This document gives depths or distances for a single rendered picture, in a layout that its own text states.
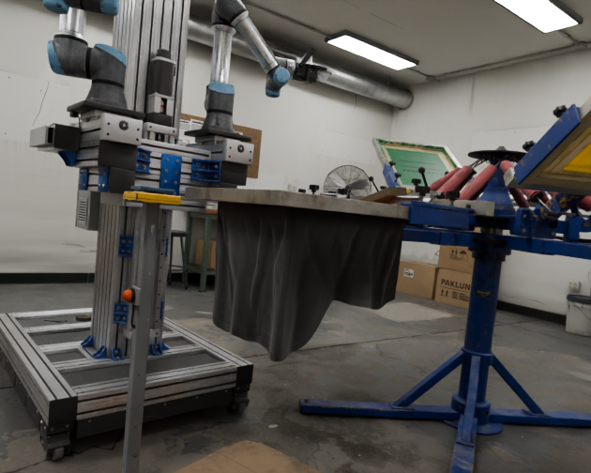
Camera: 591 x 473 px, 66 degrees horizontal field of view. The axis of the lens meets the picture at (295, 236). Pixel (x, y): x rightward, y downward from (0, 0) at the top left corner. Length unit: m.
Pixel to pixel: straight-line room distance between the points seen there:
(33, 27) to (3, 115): 0.87
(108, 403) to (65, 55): 1.27
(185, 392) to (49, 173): 3.44
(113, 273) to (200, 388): 0.61
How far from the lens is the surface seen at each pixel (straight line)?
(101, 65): 1.92
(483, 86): 6.65
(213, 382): 2.08
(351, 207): 1.27
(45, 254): 5.10
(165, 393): 1.99
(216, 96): 2.12
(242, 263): 1.44
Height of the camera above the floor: 0.94
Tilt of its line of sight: 3 degrees down
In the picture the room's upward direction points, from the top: 6 degrees clockwise
